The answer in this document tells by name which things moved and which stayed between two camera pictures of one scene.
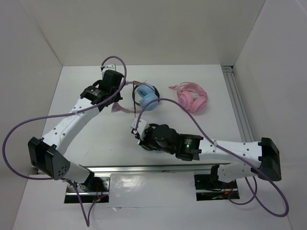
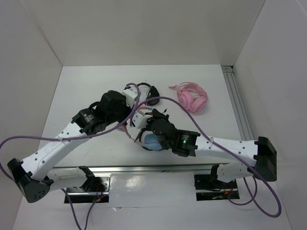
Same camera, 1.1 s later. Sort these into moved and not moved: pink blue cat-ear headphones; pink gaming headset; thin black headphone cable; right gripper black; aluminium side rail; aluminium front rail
Moved: thin black headphone cable; pink blue cat-ear headphones; right gripper black
Not moved: aluminium front rail; pink gaming headset; aluminium side rail
